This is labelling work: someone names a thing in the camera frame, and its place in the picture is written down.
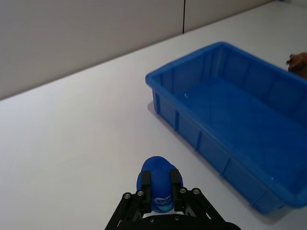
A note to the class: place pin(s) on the blue plush toy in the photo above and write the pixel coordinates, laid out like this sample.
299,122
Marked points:
159,187

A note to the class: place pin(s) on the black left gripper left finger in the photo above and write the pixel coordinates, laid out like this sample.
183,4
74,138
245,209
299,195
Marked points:
145,191

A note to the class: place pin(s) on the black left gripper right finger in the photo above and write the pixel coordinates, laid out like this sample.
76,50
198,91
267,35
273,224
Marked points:
178,191

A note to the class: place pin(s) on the blue plastic bin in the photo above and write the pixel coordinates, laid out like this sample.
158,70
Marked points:
230,115

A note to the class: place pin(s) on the brown plush toy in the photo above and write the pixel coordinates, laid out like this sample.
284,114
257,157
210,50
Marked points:
298,63

